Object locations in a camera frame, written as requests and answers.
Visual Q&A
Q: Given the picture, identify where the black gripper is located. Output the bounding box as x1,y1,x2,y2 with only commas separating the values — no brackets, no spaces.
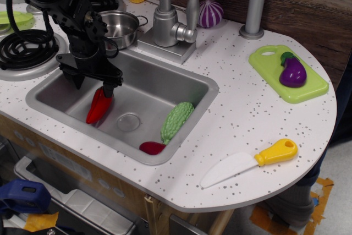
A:
56,12,123,98

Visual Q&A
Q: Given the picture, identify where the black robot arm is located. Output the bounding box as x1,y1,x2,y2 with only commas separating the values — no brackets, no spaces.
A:
25,0,123,98

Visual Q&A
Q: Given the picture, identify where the small steel pot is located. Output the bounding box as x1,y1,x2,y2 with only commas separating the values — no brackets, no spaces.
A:
100,10,149,54

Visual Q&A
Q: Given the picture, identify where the purple toy eggplant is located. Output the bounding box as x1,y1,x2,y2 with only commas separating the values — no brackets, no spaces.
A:
279,52,307,88

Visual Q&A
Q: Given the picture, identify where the red toy pepper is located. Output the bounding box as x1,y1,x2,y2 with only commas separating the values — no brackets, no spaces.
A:
86,87,113,124

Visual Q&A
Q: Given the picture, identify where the steel sink basin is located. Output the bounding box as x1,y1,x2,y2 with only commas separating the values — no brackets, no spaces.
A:
26,50,219,165

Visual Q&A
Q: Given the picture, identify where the black front stove burner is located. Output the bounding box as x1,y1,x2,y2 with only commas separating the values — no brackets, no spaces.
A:
1,30,59,70

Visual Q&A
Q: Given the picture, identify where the black stove burner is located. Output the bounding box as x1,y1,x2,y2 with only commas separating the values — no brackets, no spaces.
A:
89,0,119,12
1,30,59,70

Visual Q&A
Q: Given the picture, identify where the black rear stove burner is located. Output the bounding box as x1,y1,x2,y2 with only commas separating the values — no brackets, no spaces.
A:
89,0,119,12

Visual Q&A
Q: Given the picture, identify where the dark red toy vegetable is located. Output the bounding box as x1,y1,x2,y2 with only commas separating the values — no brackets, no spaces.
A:
139,141,166,155

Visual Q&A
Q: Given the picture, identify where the silver toy faucet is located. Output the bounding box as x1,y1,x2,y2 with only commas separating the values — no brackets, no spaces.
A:
137,0,200,64

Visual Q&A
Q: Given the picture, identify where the green toy bitter gourd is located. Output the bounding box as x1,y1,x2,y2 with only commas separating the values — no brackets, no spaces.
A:
161,102,194,145

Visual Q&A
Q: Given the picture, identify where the light green toy plate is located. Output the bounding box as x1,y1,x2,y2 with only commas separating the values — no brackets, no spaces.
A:
0,11,34,34

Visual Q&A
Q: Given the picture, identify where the blue clamp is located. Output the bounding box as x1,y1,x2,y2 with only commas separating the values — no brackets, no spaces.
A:
1,179,51,214

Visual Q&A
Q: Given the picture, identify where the purple white toy onion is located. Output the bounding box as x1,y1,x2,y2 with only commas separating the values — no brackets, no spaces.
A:
197,0,224,28

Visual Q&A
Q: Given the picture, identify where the yellow white toy knife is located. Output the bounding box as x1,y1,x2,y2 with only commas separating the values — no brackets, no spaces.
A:
200,139,298,188

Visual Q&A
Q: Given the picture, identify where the green toy cutting board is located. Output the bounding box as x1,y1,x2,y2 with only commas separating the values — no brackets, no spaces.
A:
249,45,329,103

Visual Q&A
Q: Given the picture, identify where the grey support pole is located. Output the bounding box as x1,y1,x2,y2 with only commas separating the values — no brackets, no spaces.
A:
239,0,265,40

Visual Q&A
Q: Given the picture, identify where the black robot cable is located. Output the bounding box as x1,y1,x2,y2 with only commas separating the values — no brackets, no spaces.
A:
5,0,56,43

